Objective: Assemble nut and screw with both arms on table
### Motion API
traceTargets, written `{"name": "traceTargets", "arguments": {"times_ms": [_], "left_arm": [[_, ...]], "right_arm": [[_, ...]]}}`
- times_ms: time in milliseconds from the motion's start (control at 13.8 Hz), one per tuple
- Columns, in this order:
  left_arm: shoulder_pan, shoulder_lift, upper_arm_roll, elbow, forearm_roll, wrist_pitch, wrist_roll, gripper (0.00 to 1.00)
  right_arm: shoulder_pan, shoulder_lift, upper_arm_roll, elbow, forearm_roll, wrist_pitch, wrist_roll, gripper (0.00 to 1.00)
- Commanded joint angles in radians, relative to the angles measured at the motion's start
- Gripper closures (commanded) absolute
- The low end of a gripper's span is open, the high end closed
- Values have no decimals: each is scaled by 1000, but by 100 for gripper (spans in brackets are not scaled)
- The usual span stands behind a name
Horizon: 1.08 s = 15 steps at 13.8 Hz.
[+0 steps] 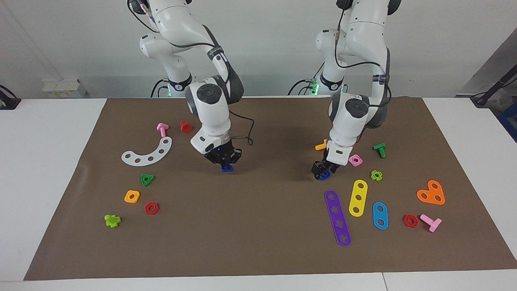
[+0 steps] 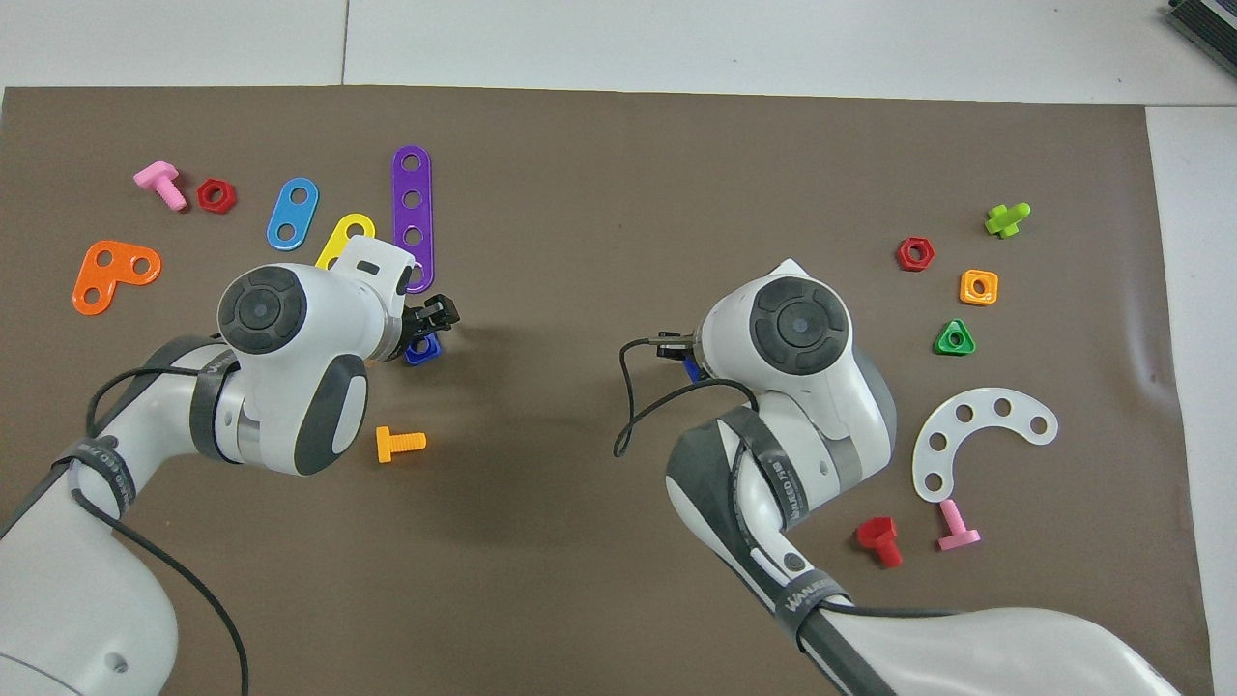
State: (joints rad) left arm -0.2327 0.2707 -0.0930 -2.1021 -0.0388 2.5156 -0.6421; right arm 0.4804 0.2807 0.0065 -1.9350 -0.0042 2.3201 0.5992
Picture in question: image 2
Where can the brown table mat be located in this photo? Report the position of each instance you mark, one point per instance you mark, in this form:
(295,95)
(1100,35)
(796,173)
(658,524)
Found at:
(628,193)

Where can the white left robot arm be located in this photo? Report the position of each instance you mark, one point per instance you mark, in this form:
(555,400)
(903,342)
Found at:
(290,387)

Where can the purple four-hole plastic strip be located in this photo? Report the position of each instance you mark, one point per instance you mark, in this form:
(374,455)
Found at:
(412,182)

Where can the orange-yellow plastic screw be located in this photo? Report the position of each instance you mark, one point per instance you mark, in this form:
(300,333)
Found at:
(385,445)

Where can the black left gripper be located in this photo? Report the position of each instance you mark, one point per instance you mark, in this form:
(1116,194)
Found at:
(440,311)

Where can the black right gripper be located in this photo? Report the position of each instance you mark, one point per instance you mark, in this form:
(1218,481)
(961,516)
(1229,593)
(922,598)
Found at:
(674,350)

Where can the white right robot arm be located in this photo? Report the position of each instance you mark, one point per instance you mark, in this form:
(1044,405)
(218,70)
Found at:
(821,416)

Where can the lime green plastic screw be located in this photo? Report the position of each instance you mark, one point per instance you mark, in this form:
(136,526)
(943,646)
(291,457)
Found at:
(1000,220)

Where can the orange heart-shaped three-hole plate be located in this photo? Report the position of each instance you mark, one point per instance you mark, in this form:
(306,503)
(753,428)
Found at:
(116,275)

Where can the orange square plastic nut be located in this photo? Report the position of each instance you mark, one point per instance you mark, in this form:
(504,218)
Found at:
(966,297)

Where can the red plastic screw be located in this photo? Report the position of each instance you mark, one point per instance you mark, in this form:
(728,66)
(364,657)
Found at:
(875,532)

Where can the green triangular plastic nut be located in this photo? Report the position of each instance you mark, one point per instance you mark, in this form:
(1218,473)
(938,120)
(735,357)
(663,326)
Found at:
(942,348)

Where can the yellow three-hole plastic strip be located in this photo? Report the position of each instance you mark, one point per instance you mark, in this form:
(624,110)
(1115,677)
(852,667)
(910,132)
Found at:
(338,235)

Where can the pink plastic screw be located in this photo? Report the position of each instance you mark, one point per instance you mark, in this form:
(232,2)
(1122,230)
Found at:
(159,179)
(952,522)

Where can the black electronic device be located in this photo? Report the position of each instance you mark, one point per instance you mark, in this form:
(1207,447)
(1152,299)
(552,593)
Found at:
(1208,19)

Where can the blue two-hole plastic strip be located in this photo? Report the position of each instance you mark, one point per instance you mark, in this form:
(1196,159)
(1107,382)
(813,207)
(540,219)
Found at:
(293,215)

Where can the blue square plastic nut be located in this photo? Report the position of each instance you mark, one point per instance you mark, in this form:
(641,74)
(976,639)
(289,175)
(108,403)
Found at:
(425,359)

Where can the red hexagonal plastic nut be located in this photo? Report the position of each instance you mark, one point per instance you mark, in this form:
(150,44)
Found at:
(904,253)
(203,195)

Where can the blue plastic screw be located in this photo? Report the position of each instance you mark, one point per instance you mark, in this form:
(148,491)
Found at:
(692,369)

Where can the white curved five-hole plate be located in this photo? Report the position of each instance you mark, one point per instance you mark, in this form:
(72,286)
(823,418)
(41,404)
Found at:
(984,406)

